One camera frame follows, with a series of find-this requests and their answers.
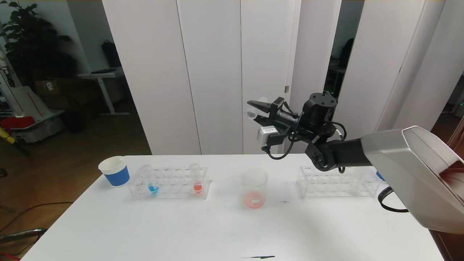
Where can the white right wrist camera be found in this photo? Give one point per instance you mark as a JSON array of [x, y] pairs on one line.
[[268, 135]]

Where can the blue banded white paper cup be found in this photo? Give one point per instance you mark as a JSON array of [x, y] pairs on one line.
[[379, 175], [116, 177]]

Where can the clear plastic beaker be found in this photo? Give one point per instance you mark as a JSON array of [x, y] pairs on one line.
[[253, 195]]

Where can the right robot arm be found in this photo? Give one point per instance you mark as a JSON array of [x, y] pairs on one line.
[[417, 163]]

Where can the white standing desk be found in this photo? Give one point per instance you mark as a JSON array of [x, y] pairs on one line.
[[103, 74]]

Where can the white folding partition screen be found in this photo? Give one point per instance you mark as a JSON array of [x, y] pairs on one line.
[[217, 72], [435, 54], [377, 54]]

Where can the white machine base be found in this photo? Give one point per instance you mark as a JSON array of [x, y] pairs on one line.
[[29, 105]]

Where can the test tube with red pigment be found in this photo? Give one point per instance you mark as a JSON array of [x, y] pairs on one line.
[[197, 187]]

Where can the clear graduated plastic test tube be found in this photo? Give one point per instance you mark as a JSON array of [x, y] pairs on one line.
[[252, 114]]

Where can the black backpack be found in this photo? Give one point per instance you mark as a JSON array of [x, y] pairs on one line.
[[110, 54]]

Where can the green potted plant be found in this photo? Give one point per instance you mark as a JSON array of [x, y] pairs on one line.
[[32, 47]]

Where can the clear acrylic test tube rack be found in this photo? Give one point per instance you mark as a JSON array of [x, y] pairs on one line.
[[326, 185], [174, 181]]

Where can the brown cardboard box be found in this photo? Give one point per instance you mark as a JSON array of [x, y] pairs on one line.
[[54, 87]]

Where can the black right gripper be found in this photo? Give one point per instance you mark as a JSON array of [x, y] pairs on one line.
[[277, 106]]

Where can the yellow object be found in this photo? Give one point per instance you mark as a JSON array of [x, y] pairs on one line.
[[7, 137]]

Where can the red flat object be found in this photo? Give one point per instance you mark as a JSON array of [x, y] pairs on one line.
[[16, 123]]

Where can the black bin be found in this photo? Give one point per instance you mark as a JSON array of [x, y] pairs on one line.
[[74, 121]]

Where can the test tube with blue pigment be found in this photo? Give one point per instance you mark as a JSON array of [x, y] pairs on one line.
[[153, 189]]

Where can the metal chair frame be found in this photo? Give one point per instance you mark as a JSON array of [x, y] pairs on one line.
[[25, 233]]

